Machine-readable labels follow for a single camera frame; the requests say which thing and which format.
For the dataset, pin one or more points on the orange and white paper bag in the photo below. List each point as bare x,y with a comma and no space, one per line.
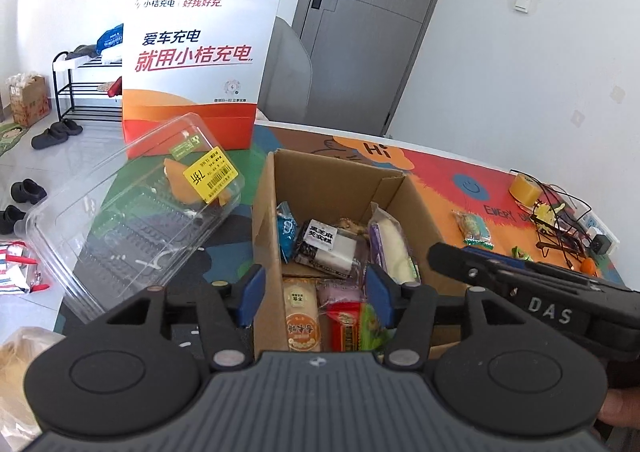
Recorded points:
200,56

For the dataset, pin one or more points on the red orange snack packet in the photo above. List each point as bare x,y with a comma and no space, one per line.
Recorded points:
345,329

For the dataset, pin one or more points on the clear pink snack packet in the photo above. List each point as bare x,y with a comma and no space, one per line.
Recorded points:
340,293

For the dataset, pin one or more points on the blue bag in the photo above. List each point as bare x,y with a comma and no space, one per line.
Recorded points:
111,39

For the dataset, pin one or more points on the black charger adapter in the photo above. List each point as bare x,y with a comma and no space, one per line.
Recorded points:
601,244

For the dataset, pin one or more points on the brown snack packet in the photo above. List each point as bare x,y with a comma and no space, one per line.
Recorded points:
350,227

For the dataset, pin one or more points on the green floor mat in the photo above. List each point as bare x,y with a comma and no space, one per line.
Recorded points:
9,139

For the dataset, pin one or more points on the red striped pouch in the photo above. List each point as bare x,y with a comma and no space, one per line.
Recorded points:
15,272

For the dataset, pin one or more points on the clear plastic food container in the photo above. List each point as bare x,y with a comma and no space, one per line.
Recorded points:
125,232

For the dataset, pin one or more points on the black clog shoe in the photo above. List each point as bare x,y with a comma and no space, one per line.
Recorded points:
11,219
27,192

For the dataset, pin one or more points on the grey door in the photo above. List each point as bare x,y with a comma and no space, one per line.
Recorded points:
375,31

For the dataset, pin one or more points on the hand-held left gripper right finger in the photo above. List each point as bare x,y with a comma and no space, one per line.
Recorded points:
380,294

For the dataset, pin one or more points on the black metal stand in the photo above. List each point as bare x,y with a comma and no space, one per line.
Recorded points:
552,246

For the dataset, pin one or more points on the person's right hand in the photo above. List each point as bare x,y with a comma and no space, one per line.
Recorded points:
622,404

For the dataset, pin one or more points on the yellow toy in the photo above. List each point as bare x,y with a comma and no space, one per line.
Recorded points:
549,213

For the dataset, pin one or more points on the bright green snack packet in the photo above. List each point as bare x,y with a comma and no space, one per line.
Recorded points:
370,338

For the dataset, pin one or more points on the cardboard box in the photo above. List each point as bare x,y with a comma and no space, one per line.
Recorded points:
340,176

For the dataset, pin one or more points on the colourful printed table mat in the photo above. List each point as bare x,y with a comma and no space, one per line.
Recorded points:
440,171

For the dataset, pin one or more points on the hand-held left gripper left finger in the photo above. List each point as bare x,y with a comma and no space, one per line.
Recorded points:
252,294

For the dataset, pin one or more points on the white wall switch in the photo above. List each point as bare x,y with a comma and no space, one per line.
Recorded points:
523,2

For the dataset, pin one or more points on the grey chair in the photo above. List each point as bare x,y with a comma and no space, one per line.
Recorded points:
285,76

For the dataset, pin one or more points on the black shoe rack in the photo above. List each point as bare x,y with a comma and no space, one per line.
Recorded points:
65,87

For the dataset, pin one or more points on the white power strip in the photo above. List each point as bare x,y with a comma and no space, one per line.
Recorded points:
595,222

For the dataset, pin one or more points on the black white label snack packet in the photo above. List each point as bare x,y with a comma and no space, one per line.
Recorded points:
320,244

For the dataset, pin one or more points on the dark cloth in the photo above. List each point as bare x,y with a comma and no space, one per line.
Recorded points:
85,51

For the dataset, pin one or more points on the green and blue snack packet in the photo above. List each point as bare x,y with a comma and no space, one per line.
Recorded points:
472,228

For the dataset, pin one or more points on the black slipper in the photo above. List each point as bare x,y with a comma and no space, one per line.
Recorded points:
47,138
67,127

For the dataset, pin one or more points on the long white snack packet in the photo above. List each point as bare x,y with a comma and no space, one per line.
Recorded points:
392,247

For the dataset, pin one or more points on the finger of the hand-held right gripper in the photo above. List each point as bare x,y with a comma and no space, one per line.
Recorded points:
455,262
487,253

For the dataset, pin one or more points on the yellow tape roll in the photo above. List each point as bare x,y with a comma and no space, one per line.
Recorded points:
525,189

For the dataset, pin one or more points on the beige snack packet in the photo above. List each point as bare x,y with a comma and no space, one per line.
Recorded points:
300,317

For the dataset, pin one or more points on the small orange fruit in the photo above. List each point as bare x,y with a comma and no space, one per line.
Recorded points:
589,265

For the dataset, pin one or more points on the printed cardboard carton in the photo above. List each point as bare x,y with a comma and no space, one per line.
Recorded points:
27,99

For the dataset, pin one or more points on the translucent plastic bag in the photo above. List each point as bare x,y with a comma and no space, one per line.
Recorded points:
20,372

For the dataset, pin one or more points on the small green candy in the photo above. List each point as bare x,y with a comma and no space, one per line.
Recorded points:
521,253

